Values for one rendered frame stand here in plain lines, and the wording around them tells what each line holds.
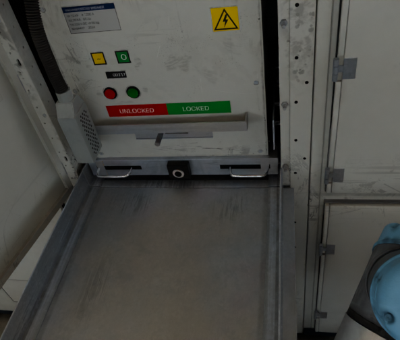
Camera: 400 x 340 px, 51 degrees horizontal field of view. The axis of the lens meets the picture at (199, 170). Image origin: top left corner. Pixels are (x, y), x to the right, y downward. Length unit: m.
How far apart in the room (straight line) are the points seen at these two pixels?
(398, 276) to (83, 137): 0.84
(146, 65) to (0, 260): 0.61
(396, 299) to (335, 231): 0.92
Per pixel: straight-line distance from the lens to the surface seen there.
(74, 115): 1.03
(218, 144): 1.12
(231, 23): 0.93
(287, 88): 0.96
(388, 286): 0.35
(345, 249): 1.34
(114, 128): 1.10
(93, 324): 1.01
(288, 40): 0.90
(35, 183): 1.23
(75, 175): 1.27
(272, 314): 0.93
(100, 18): 0.99
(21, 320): 1.05
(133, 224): 1.14
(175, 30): 0.96
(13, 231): 1.20
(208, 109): 1.05
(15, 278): 1.87
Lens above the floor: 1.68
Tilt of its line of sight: 43 degrees down
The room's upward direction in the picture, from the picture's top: 12 degrees counter-clockwise
